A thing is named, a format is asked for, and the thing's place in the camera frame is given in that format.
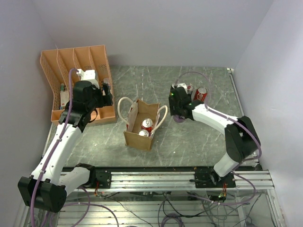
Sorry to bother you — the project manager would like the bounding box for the red can silver top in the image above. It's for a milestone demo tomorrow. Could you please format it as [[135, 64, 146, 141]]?
[[141, 118, 153, 134]]

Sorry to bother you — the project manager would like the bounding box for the red can front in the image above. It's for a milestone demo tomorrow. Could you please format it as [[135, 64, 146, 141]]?
[[138, 129, 151, 137]]

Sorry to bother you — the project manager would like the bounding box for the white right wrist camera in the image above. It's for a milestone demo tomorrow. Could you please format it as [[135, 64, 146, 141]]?
[[174, 83, 187, 90]]

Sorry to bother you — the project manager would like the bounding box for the purple Fanta can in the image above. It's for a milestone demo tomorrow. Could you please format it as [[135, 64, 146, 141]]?
[[173, 115, 186, 123]]

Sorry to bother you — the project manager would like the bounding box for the red tab soda can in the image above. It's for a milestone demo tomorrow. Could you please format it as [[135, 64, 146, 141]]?
[[187, 84, 194, 94]]

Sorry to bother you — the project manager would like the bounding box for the orange plastic file organizer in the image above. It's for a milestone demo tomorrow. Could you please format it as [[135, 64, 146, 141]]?
[[40, 45, 114, 126]]

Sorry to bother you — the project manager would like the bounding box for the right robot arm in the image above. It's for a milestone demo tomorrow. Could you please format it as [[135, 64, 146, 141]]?
[[169, 85, 262, 187]]

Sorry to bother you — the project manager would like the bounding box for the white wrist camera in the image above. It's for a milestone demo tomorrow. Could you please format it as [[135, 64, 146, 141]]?
[[174, 83, 187, 90], [76, 69, 100, 88]]

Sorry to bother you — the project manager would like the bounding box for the aluminium mounting rail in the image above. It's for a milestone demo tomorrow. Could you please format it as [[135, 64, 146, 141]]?
[[59, 170, 273, 192]]

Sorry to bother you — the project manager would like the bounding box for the white medicine box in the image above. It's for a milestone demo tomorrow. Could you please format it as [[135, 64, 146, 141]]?
[[60, 91, 69, 109]]

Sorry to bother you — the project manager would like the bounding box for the watermelon print canvas bag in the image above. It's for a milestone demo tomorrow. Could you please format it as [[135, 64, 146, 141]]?
[[117, 97, 168, 150]]

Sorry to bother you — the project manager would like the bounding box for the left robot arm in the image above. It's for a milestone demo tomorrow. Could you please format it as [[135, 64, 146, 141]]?
[[18, 80, 113, 213]]

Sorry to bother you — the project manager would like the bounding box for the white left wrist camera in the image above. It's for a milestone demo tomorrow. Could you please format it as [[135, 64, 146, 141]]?
[[76, 69, 100, 88]]

